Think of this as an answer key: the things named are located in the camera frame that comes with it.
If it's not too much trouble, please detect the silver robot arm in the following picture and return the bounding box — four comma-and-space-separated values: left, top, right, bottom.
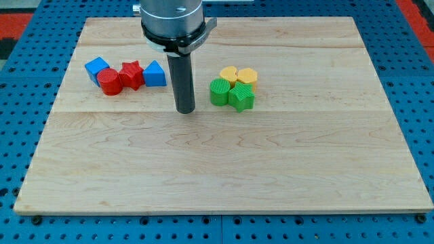
138, 0, 217, 57

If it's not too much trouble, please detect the green star block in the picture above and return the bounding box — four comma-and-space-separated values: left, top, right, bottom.
228, 81, 255, 113

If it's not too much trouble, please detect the red star block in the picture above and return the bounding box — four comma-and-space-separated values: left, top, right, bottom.
119, 60, 145, 91

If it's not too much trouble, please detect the green cylinder block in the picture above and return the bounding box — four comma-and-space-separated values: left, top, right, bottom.
210, 78, 231, 106

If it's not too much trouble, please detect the yellow heart block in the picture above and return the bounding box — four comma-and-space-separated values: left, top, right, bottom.
219, 66, 238, 87

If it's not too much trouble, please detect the yellow hexagon block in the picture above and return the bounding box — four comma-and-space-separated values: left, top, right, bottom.
237, 68, 258, 92

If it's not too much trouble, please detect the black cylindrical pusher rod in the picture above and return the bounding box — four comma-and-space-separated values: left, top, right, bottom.
167, 54, 195, 114

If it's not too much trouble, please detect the blue triangle block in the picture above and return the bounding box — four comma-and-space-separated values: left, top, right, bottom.
142, 60, 167, 87

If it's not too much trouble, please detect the light wooden board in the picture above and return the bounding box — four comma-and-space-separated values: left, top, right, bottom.
14, 17, 433, 216

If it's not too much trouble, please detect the red cylinder block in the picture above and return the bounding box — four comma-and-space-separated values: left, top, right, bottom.
97, 68, 123, 96

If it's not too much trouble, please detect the blue cube block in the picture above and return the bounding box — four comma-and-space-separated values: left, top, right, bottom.
84, 57, 110, 87

